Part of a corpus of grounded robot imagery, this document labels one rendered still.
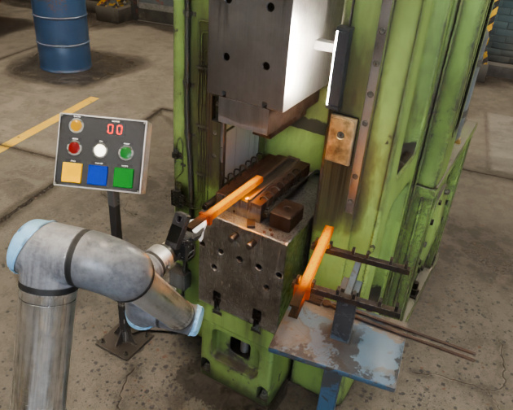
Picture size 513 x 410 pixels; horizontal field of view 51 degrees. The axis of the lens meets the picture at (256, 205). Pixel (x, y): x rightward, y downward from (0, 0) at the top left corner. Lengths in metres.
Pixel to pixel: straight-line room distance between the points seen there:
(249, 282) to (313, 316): 0.36
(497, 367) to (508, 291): 0.67
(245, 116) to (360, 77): 0.40
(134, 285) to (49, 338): 0.20
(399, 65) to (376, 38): 0.11
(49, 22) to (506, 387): 5.40
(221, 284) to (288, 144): 0.68
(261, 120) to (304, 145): 0.56
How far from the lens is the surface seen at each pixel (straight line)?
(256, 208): 1.98
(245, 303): 2.18
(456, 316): 3.25
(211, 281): 2.22
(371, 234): 2.00
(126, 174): 2.09
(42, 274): 1.11
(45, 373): 1.20
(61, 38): 6.41
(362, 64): 1.78
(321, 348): 1.76
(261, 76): 1.78
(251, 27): 1.76
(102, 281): 1.07
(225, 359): 2.52
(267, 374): 2.39
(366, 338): 1.83
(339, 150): 1.87
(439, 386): 2.84
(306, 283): 1.56
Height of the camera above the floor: 2.02
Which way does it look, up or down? 31 degrees down
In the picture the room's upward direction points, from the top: 4 degrees clockwise
